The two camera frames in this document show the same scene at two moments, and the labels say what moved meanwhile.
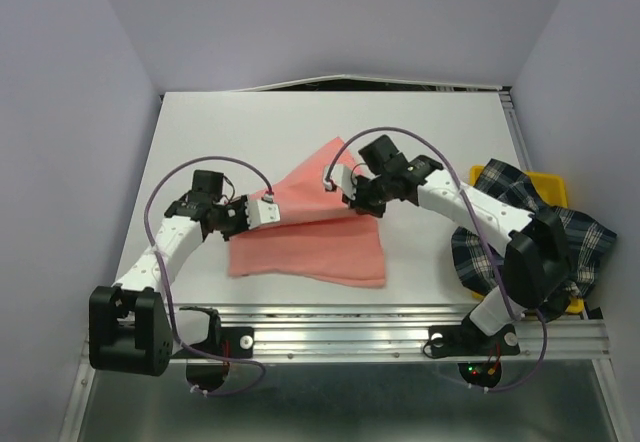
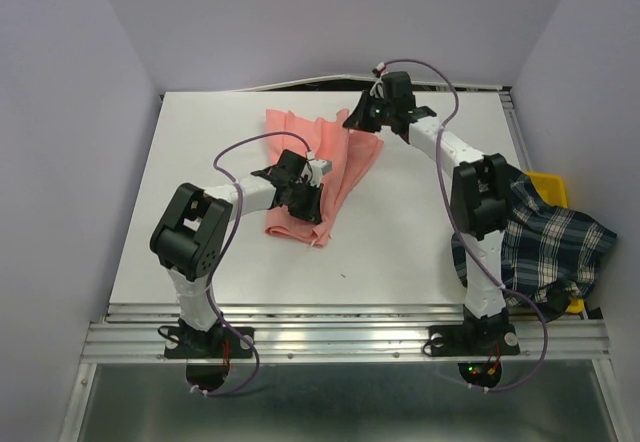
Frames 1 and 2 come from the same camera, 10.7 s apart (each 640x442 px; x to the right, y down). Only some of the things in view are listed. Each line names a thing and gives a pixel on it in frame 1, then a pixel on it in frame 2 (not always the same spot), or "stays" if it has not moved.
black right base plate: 469,341 stays
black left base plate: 233,342 stays
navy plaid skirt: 480,262 stays
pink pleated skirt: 318,238 -> 327,139
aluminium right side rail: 506,100 stays
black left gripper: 241,206 -> 311,212
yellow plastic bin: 554,189 stays
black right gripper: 358,202 -> 358,117
